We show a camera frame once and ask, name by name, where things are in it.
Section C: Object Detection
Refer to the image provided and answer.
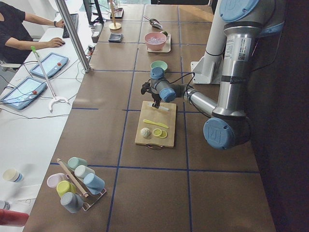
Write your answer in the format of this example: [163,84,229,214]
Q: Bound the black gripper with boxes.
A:
[140,82,161,109]

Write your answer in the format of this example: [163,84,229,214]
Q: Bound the white plastic spoon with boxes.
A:
[148,102,169,112]

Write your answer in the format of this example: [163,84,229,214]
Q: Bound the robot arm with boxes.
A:
[141,0,286,150]

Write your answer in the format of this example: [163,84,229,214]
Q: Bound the mint green bowl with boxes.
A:
[151,60,168,72]

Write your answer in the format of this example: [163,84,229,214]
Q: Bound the pink bowl with ice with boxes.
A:
[144,32,167,51]

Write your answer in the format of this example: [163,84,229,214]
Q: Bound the stainless steel ice scoop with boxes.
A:
[143,15,163,29]

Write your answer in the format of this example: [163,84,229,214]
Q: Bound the person right hand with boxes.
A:
[47,37,65,48]

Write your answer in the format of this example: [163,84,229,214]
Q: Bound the person left hand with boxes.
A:
[54,20,65,28]

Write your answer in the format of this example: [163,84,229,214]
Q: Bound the bamboo cutting board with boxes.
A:
[135,101,177,147]

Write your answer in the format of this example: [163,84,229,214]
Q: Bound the yellow plastic knife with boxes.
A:
[143,119,169,129]

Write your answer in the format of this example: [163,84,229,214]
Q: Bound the lemon slice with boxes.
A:
[159,130,168,139]
[153,128,162,137]

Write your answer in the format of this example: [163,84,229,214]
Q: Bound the white steamed bun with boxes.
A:
[140,128,152,139]

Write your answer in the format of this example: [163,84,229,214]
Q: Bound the cream serving tray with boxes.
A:
[146,33,171,53]

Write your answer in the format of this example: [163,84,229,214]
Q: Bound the folded grey cloth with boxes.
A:
[108,33,123,43]

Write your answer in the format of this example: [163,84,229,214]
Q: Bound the power strip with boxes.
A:
[85,45,94,61]

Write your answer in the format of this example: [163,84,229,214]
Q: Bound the wooden mug tree stand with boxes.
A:
[109,0,122,30]

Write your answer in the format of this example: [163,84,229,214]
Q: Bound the black rectangular tray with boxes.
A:
[114,8,124,19]

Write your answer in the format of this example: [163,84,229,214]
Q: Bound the white reacher grabber tool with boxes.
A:
[31,46,70,113]

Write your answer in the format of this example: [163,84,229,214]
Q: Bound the computer monitor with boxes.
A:
[83,0,104,26]

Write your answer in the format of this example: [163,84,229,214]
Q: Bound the light blue cup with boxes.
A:
[83,173,105,195]

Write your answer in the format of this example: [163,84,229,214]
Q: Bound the white cup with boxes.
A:
[74,165,95,179]

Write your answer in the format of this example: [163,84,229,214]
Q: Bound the mint green cup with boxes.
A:
[67,157,88,171]

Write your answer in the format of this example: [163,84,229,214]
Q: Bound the far teach pendant tablet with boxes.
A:
[29,53,69,78]

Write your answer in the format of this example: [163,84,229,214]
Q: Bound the teach pendant tablet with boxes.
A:
[29,53,69,78]
[0,76,47,110]

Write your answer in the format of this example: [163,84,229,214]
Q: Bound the black keyboard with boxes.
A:
[62,14,79,39]

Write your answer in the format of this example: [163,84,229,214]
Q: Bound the yellow green cup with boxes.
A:
[56,180,76,197]

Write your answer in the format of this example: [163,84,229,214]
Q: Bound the pink cup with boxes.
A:
[46,173,67,188]

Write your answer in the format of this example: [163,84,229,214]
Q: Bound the grey cup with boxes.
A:
[60,192,84,214]

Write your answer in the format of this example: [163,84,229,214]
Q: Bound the near teach pendant tablet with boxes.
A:
[0,76,47,110]

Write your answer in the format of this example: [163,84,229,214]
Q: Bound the seated person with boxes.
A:
[0,2,55,64]

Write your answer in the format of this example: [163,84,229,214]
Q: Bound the paper cup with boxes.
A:
[2,168,23,183]

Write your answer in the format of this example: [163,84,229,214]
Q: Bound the red bottle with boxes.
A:
[0,209,29,227]

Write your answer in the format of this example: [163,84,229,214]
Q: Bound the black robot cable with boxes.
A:
[166,72,196,92]

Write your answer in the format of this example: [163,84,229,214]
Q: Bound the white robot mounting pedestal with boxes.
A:
[191,0,226,84]

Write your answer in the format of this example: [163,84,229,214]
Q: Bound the wooden rack handle rod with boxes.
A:
[56,158,89,198]

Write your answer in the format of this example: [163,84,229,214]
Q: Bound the white wire cup rack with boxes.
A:
[81,188,107,211]

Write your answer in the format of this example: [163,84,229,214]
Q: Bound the aluminium frame post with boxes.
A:
[55,0,91,73]

